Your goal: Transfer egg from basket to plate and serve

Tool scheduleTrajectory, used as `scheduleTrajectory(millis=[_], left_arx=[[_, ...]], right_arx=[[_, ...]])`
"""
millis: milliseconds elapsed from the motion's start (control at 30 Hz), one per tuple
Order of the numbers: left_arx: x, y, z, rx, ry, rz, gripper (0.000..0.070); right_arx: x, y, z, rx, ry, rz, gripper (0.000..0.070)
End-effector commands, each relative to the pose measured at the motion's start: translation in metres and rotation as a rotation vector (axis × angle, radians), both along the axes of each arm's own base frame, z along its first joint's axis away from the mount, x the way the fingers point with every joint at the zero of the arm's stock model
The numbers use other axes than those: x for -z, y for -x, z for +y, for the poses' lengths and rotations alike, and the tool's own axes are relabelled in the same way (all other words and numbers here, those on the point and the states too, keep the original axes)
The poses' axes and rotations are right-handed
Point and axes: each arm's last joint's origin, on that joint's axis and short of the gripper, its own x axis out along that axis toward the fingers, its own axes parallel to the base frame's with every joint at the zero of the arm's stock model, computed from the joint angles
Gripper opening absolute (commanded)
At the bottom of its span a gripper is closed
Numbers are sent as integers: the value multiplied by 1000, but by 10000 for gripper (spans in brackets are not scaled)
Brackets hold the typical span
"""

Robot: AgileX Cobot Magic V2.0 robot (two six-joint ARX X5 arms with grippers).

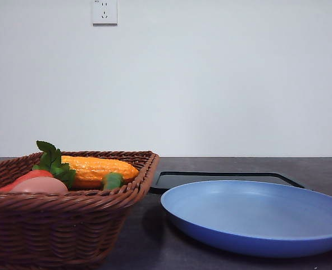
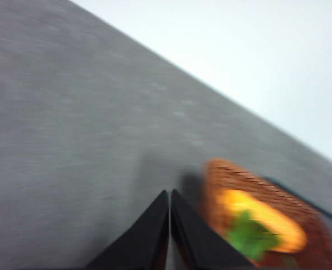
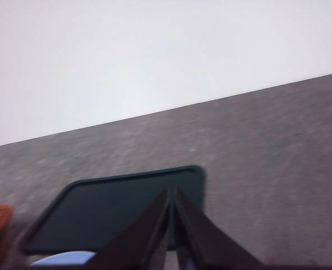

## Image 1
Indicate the blue round plate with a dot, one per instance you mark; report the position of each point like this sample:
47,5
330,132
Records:
265,219

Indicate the pink brown egg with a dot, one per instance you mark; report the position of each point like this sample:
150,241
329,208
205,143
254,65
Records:
40,185

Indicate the brown wicker basket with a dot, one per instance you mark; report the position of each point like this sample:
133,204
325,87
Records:
78,229

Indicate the black rectangular tray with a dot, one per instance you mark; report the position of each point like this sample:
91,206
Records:
169,180

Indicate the green toy vegetable stem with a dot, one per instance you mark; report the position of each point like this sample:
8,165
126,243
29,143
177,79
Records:
113,181

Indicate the yellow toy corn cob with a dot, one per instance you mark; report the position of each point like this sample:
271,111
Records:
90,172

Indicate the red orange toy carrot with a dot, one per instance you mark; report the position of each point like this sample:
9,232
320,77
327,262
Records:
51,165

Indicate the white wall power socket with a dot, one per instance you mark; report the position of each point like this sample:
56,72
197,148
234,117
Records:
105,12

